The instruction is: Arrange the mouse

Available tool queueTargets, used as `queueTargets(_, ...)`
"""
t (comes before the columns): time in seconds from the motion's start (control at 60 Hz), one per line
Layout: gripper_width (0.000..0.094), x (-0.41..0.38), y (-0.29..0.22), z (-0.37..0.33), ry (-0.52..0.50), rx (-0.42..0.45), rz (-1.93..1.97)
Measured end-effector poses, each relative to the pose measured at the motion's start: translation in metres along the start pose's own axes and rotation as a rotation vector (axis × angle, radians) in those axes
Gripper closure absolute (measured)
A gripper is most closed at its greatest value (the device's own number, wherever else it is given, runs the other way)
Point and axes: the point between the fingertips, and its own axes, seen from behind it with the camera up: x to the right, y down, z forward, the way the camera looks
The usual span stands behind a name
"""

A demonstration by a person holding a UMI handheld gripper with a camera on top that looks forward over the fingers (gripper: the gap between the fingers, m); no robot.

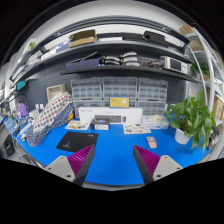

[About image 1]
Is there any illustrated card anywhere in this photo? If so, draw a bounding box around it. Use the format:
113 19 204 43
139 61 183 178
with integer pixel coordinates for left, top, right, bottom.
66 120 89 130
123 124 151 134

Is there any patterned fabric bag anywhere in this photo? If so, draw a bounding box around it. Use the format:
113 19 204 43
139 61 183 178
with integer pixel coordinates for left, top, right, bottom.
26 91 74 147

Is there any brown cardboard box on shelf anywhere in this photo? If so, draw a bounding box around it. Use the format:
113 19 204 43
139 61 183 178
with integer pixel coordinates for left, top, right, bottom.
69 29 97 48

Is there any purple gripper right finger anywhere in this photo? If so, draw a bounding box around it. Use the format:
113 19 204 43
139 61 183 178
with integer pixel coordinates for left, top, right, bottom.
133 145 182 185

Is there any white keyboard box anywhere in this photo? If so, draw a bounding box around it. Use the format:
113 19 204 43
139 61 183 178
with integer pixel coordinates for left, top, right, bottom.
78 107 143 124

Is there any white electronic instrument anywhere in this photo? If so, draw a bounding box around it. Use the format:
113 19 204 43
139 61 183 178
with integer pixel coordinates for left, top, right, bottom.
161 56 188 74

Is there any grey drawer cabinet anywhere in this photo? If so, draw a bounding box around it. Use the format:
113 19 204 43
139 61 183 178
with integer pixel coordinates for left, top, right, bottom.
102 76 138 99
71 77 102 99
138 78 168 100

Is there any right grey drawer cabinet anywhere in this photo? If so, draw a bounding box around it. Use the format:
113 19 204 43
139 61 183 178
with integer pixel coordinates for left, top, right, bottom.
138 78 168 100

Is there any middle grey drawer cabinet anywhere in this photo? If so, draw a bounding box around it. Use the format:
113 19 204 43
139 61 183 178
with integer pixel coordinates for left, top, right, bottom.
102 76 138 99

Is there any yellow sign card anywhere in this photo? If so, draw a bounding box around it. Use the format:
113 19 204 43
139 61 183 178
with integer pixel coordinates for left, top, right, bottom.
109 97 129 108

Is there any green potted plant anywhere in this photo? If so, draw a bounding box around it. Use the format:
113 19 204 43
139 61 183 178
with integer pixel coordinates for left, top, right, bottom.
164 90 216 150

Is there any black mouse pad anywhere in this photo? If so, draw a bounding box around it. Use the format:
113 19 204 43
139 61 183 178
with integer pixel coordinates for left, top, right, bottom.
56 132 98 152

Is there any woven white basket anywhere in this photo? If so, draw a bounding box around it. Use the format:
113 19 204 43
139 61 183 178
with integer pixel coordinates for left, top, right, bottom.
46 84 66 100

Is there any pink computer mouse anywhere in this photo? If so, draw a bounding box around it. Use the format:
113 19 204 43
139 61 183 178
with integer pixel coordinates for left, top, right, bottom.
147 137 157 149

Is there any grey metal shelf unit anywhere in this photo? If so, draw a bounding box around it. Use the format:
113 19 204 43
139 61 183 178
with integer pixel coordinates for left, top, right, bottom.
10 16 193 85

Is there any black case on shelf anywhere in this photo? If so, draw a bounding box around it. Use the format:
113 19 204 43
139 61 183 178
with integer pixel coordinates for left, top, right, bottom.
143 31 165 43

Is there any left illustrated card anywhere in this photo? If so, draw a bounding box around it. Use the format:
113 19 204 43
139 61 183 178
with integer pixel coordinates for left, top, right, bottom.
66 120 89 130

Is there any small black white box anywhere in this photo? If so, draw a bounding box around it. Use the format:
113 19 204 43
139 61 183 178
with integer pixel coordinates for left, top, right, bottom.
90 119 110 130

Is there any dark blue flat box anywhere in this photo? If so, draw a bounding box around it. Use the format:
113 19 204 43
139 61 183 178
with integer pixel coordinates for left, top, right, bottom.
66 58 99 71

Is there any blue desk mat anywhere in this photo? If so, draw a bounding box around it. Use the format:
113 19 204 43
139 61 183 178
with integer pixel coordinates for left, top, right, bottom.
15 119 211 186

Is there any clear plastic parts box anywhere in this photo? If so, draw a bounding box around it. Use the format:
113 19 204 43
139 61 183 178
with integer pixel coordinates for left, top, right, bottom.
142 114 169 129

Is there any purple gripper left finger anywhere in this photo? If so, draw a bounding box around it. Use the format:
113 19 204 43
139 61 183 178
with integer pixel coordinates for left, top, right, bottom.
45 145 95 186

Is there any left grey drawer cabinet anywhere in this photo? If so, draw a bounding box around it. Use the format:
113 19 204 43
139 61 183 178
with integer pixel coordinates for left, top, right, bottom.
71 77 102 99

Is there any right illustrated card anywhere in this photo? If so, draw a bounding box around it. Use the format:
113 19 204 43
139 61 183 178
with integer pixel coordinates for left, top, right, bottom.
123 124 151 134

